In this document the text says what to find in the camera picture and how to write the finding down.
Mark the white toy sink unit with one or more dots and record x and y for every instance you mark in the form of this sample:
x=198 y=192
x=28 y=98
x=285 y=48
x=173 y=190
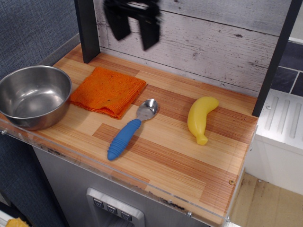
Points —
x=276 y=152

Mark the yellow sponge object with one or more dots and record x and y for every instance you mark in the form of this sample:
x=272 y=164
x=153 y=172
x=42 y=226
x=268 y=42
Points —
x=16 y=222

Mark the black right frame post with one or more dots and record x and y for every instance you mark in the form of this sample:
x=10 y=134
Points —
x=277 y=55

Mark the blue handled metal spoon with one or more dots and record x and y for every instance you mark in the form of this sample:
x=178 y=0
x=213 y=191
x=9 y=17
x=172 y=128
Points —
x=146 y=111

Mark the clear acrylic edge guard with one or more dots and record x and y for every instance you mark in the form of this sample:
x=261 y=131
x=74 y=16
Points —
x=147 y=168

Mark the yellow plastic toy banana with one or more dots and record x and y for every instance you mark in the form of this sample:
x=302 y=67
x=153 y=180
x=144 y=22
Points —
x=197 y=117

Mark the ice dispenser button panel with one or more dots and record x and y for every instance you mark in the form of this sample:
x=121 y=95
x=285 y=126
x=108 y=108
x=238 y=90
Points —
x=110 y=212

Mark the orange folded cloth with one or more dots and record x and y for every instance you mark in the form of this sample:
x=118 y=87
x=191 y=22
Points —
x=107 y=92

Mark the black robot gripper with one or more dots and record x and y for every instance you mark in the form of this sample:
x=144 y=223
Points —
x=147 y=12

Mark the stainless steel bowl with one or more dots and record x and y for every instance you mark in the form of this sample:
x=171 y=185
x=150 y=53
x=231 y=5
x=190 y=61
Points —
x=36 y=97

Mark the silver toy fridge cabinet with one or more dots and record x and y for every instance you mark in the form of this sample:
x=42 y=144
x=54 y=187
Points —
x=70 y=182

